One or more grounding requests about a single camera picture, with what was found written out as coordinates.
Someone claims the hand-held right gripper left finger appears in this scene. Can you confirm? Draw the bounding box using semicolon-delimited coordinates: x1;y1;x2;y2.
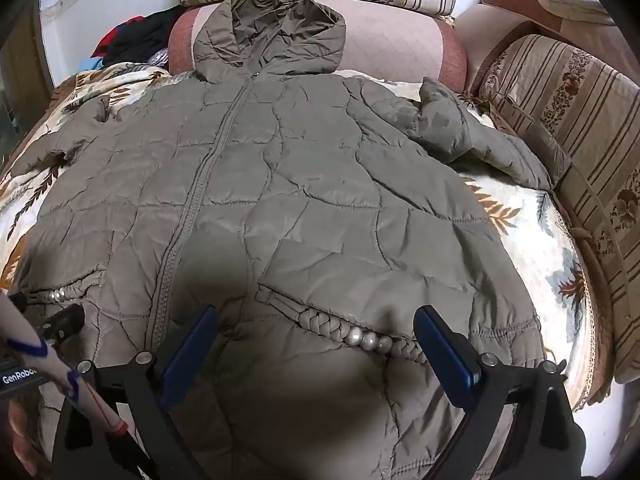
52;305;221;480

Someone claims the black cloth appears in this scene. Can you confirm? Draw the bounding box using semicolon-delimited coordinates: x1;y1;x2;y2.
102;9;187;67

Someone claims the leaf print fleece blanket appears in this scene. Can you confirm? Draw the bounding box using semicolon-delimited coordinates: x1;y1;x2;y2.
0;62;598;480

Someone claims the dark wooden cabinet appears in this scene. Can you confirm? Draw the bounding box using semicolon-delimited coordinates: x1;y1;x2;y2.
0;7;53;141

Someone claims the pink sofa bolster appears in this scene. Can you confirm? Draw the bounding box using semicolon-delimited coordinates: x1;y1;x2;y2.
169;4;469;85

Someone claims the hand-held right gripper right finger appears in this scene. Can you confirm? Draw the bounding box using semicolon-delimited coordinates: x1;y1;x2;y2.
412;305;586;480

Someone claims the red cloth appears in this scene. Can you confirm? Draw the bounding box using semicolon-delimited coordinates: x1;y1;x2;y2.
91;16;147;59

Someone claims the olive quilted hooded jacket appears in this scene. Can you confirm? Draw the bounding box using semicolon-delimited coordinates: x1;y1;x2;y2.
10;0;573;480

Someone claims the striped floral side cushion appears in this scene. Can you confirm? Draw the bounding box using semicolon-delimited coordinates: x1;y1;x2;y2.
472;34;640;383

